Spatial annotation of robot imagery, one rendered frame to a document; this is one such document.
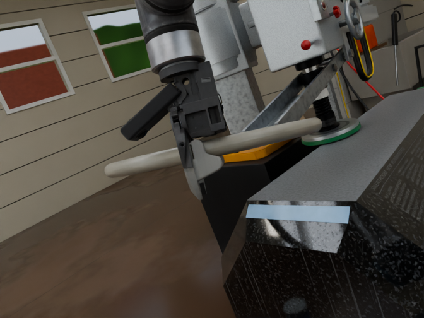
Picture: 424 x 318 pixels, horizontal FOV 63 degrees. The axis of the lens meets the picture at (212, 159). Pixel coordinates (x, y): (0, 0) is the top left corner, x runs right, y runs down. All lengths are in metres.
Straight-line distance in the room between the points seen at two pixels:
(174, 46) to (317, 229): 0.52
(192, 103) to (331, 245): 0.46
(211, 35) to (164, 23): 1.21
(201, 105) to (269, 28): 0.79
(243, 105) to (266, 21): 0.64
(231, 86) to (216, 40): 0.24
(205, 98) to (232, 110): 1.29
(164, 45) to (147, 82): 7.35
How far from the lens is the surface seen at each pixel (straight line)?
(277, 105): 1.18
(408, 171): 1.02
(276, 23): 1.28
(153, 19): 0.57
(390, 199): 0.89
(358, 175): 0.95
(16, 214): 6.71
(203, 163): 0.53
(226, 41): 1.76
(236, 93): 1.82
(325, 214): 0.84
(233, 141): 0.55
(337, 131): 1.30
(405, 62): 3.98
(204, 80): 0.56
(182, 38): 0.55
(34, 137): 6.81
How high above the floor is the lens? 1.15
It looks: 12 degrees down
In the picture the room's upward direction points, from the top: 21 degrees counter-clockwise
